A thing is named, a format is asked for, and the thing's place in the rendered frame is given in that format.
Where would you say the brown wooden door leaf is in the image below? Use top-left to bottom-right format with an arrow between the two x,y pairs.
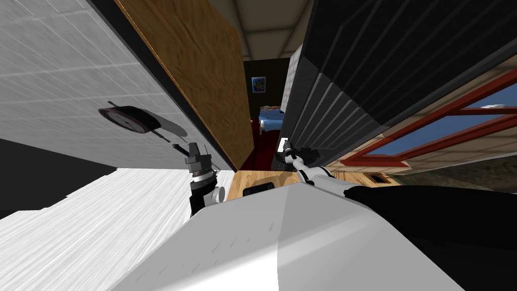
114,0 -> 255,170

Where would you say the round dark wall clock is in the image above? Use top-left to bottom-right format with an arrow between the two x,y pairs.
97,101 -> 189,143

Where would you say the red framed window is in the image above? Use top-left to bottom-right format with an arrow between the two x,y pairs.
340,68 -> 517,169

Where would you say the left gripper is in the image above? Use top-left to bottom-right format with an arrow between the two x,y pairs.
184,141 -> 213,175

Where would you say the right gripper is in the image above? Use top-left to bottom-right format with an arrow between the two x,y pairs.
281,143 -> 300,164

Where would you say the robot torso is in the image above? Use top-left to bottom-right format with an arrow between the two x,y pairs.
108,181 -> 466,291

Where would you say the blue framed wall picture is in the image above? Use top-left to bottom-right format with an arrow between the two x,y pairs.
250,76 -> 267,94

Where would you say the blue table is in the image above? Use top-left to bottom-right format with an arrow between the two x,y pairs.
258,105 -> 286,135

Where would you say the black panelled door leaf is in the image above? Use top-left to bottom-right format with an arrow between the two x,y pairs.
270,0 -> 517,171

